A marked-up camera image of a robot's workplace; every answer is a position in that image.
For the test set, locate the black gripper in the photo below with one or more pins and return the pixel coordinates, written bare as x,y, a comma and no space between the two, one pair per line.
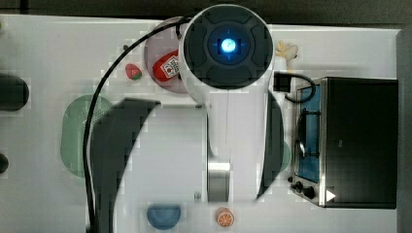
282,82

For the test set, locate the green plastic strainer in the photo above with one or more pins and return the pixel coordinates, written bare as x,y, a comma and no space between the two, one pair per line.
73,128

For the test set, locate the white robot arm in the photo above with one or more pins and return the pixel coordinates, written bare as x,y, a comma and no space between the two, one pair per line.
227,64

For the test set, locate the peeled banana toy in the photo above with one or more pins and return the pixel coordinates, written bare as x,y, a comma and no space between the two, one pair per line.
287,51

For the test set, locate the green mug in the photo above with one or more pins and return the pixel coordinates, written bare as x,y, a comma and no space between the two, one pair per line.
287,157

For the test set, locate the black toaster oven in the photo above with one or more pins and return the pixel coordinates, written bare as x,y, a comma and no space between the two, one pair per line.
345,143

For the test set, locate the red ketchup bottle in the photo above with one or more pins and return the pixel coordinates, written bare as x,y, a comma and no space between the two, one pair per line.
167,67

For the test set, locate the orange slice toy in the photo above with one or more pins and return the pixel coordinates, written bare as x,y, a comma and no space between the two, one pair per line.
224,217

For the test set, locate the pink green strawberry toy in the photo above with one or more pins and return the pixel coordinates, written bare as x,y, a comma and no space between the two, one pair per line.
133,72

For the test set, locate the blue bowl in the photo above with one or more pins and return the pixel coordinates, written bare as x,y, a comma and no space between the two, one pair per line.
163,217

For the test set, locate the black frying pan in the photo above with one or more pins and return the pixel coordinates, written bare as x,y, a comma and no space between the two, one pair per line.
14,93

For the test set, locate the black round pot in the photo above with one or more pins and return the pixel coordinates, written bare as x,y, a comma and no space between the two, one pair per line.
4,163

